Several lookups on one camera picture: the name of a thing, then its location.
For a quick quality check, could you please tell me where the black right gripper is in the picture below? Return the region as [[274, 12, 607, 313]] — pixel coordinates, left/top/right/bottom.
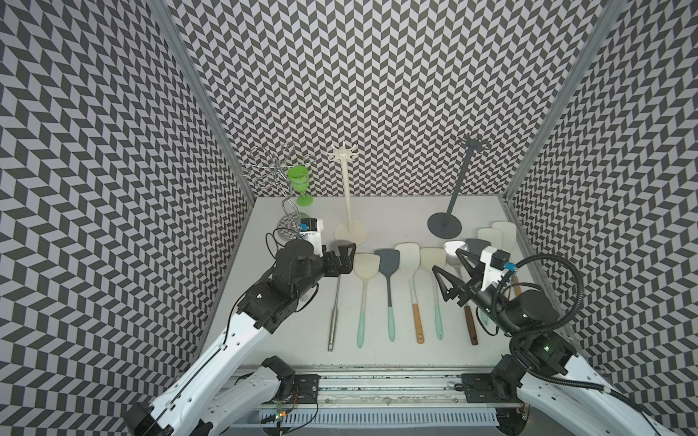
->
[[432, 248, 521, 338]]

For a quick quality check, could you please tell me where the steel spoon brown handle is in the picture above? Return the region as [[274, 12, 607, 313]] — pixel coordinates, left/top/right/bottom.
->
[[442, 240, 479, 346]]

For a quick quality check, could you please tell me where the white spatula mint handle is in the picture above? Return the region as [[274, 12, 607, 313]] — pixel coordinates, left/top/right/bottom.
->
[[421, 247, 446, 341]]

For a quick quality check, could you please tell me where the grey turner mint handle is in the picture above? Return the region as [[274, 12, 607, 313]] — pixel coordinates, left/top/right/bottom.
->
[[374, 249, 400, 343]]

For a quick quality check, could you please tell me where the white spatula wooden handle rack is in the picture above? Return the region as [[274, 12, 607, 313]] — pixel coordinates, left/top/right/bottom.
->
[[396, 243, 425, 344]]

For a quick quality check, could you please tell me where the grey spatula mint handle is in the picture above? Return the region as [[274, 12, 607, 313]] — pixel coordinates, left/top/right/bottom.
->
[[465, 238, 491, 259]]

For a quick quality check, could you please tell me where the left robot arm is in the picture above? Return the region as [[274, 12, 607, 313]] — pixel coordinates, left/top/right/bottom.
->
[[123, 239, 356, 435]]

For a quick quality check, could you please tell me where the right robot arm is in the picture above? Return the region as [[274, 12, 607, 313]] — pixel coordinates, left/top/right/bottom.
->
[[431, 246, 671, 435]]

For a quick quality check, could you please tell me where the cream utensil rack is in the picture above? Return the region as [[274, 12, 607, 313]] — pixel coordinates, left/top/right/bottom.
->
[[333, 145, 369, 246]]

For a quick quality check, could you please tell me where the dark grey utensil rack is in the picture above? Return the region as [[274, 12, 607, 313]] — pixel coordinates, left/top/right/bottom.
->
[[427, 136, 487, 240]]

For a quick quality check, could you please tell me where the green plastic goblet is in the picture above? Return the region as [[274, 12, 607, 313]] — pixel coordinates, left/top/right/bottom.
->
[[287, 165, 314, 207]]

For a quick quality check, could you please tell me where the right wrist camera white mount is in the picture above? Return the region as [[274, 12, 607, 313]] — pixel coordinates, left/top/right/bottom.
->
[[480, 245, 516, 292]]

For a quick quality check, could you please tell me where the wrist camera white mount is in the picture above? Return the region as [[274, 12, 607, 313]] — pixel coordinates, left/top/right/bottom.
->
[[299, 217, 324, 256], [480, 245, 516, 292]]

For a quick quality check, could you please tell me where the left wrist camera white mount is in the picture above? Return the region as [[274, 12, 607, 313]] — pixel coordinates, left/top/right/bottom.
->
[[299, 217, 324, 256]]

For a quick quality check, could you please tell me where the chrome wire glass rack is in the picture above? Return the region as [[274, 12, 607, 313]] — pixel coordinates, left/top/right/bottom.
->
[[242, 142, 311, 241]]

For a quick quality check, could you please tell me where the metal base rail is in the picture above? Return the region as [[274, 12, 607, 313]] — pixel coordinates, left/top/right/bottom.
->
[[163, 364, 628, 436]]

